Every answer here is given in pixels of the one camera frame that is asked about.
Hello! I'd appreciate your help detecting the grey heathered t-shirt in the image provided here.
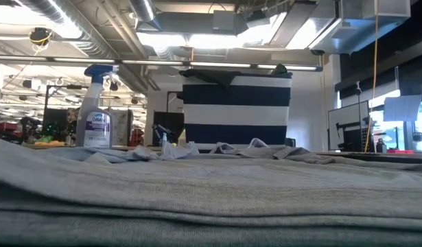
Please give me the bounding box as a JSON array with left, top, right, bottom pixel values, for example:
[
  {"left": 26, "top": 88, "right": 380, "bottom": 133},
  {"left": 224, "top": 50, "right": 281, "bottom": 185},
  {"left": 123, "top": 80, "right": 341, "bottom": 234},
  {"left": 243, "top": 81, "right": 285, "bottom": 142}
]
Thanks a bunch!
[{"left": 0, "top": 135, "right": 422, "bottom": 247}]

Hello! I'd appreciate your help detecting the black standing panel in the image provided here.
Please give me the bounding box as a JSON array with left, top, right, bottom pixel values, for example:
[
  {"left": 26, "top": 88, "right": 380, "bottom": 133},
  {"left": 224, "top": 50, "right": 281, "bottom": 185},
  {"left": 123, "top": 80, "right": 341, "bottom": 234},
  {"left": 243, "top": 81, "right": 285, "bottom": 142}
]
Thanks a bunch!
[{"left": 152, "top": 111, "right": 185, "bottom": 147}]

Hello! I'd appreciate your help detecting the long ceiling light bar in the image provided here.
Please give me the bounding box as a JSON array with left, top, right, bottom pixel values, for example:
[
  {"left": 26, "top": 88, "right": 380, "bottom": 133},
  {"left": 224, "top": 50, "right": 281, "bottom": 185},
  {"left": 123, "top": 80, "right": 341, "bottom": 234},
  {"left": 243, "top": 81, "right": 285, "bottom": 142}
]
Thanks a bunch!
[{"left": 0, "top": 54, "right": 323, "bottom": 72}]

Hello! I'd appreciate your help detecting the white board on stand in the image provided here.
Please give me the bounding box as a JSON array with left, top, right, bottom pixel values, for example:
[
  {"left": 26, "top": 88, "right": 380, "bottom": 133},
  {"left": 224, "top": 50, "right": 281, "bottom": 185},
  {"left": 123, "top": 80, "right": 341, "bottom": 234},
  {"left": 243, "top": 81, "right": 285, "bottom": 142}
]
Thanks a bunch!
[{"left": 327, "top": 100, "right": 371, "bottom": 152}]

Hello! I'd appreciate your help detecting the silver ventilation duct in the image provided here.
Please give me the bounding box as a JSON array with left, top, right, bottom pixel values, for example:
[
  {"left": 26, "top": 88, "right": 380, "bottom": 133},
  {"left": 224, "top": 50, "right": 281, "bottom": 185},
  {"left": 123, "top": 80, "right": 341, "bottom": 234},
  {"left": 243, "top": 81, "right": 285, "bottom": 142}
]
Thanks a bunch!
[{"left": 18, "top": 0, "right": 119, "bottom": 59}]

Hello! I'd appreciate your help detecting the red storage bin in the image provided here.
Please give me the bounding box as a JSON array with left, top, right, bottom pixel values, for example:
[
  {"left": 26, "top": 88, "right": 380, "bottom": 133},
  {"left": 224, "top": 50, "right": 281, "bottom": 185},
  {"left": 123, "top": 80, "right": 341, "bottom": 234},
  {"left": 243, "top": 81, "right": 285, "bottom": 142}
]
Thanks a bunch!
[{"left": 130, "top": 128, "right": 145, "bottom": 148}]

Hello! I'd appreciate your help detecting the black ceiling cable reel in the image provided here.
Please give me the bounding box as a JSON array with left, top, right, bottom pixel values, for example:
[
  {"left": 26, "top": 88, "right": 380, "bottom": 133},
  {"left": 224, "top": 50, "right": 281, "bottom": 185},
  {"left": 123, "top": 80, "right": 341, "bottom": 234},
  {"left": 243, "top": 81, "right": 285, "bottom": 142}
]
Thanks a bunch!
[{"left": 28, "top": 27, "right": 53, "bottom": 46}]

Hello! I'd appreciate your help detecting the navy white striped laundry bin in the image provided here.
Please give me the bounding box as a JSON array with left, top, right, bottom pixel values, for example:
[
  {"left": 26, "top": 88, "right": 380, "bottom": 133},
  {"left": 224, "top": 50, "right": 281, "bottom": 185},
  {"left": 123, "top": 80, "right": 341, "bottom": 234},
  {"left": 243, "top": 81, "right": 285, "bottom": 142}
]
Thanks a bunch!
[{"left": 181, "top": 70, "right": 293, "bottom": 152}]

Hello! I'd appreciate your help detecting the clear spray bottle blue trigger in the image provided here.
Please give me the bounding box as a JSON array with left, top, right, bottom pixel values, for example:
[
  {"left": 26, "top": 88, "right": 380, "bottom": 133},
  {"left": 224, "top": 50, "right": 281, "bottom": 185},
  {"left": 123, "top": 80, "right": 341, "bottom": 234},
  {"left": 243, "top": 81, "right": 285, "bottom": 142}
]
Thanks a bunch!
[{"left": 75, "top": 64, "right": 119, "bottom": 149}]

